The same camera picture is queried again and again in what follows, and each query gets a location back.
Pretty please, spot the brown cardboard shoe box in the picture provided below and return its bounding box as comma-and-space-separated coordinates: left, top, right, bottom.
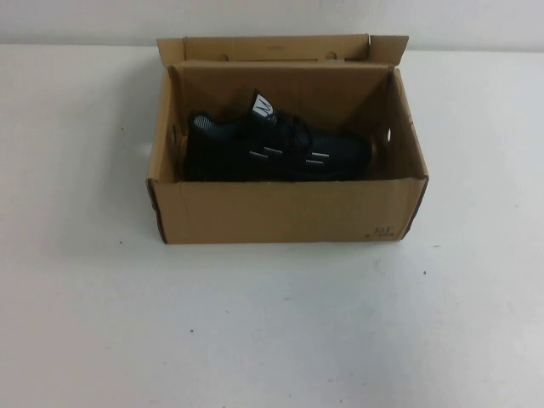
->
146, 33, 428, 247

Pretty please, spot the black knit sneaker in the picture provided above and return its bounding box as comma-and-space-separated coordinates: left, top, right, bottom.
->
183, 88, 375, 183

